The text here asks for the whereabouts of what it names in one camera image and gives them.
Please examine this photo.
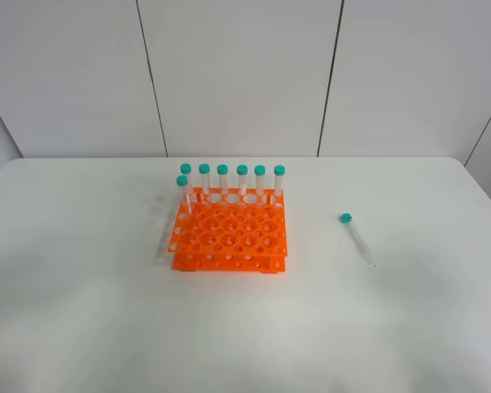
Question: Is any teal-capped test tube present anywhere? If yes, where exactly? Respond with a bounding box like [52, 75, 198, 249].
[339, 212, 376, 267]

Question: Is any second row tube left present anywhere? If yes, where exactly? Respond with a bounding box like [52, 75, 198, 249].
[176, 174, 192, 215]

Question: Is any orange test tube rack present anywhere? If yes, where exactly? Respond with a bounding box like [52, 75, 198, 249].
[168, 187, 288, 274]

